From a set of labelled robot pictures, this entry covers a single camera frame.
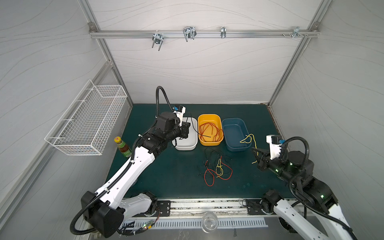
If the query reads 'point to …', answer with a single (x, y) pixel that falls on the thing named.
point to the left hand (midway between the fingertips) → (191, 121)
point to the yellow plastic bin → (213, 118)
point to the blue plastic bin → (235, 130)
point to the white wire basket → (86, 125)
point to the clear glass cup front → (209, 222)
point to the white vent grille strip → (176, 224)
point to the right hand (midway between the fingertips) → (255, 144)
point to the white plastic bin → (190, 143)
